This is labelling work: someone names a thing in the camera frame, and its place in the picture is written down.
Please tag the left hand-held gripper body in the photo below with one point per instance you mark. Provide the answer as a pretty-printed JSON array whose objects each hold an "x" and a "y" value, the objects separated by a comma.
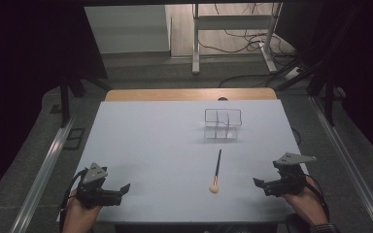
[{"x": 94, "y": 186}]

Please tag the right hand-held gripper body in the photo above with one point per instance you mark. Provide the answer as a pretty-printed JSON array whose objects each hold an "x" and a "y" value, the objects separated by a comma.
[{"x": 289, "y": 176}]

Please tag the clear acrylic organizer box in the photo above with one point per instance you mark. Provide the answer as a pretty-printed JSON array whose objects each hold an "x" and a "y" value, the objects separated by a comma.
[{"x": 222, "y": 124}]

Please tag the person's left hand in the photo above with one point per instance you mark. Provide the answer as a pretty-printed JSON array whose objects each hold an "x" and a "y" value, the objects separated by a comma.
[{"x": 79, "y": 215}]

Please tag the black metal stand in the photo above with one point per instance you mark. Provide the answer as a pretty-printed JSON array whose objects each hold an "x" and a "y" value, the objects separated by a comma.
[
  {"x": 66, "y": 97},
  {"x": 328, "y": 103}
]

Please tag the white power strip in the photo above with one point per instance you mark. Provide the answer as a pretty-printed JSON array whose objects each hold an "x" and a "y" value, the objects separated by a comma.
[{"x": 292, "y": 73}]

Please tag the white cabinet panel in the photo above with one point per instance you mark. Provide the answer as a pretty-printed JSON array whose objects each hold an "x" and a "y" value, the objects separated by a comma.
[{"x": 128, "y": 29}]

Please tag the black floor frame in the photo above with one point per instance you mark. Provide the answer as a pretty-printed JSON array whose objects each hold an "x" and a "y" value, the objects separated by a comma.
[{"x": 74, "y": 139}]

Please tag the aluminium rail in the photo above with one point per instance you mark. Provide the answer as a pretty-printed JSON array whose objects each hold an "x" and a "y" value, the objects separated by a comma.
[
  {"x": 42, "y": 176},
  {"x": 349, "y": 165}
]

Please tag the white metal desk frame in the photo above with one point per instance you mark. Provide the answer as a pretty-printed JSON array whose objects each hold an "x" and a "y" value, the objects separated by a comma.
[{"x": 233, "y": 22}]

